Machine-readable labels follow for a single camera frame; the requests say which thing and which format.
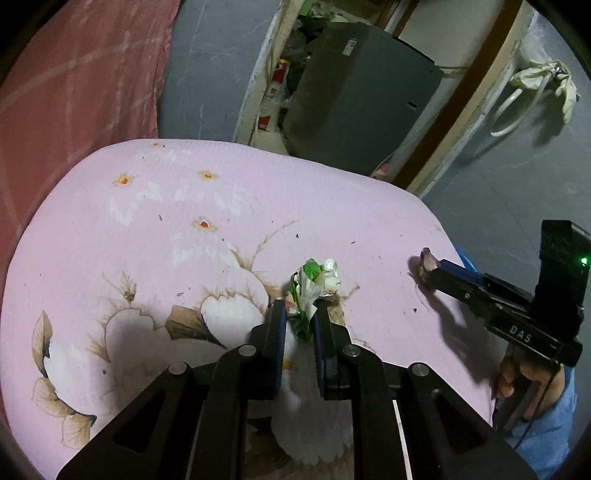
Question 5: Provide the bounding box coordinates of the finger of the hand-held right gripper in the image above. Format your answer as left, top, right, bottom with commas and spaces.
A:
426, 258, 492, 320

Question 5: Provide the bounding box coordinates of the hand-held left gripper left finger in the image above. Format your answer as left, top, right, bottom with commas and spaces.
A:
56, 299, 286, 480

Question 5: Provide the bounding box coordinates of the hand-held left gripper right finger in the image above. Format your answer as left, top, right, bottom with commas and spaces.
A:
311, 306, 540, 480

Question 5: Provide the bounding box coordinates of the brown nutshell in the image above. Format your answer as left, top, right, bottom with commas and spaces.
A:
417, 247, 440, 284

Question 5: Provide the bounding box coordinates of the green white wrapper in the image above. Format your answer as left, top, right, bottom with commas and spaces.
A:
285, 257, 345, 343

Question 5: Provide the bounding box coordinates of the person's right forearm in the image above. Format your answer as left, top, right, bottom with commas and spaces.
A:
496, 367, 579, 480

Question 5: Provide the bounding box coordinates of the person's right hand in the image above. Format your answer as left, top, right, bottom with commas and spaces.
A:
493, 344, 528, 400

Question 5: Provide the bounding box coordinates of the pink floral table cover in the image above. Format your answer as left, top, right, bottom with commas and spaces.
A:
0, 138, 498, 480

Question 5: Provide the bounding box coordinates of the white hanging cloth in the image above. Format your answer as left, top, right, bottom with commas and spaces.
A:
509, 59, 580, 124

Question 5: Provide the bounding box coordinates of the grey panel board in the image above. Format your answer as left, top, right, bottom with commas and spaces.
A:
281, 23, 445, 176

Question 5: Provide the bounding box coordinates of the pink checked cloth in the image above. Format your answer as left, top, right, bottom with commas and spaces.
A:
0, 0, 182, 252

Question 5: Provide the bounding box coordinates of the wooden door frame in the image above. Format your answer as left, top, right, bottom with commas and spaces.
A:
233, 0, 536, 197

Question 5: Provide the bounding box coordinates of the white hose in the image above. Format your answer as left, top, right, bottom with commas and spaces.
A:
488, 69, 555, 138

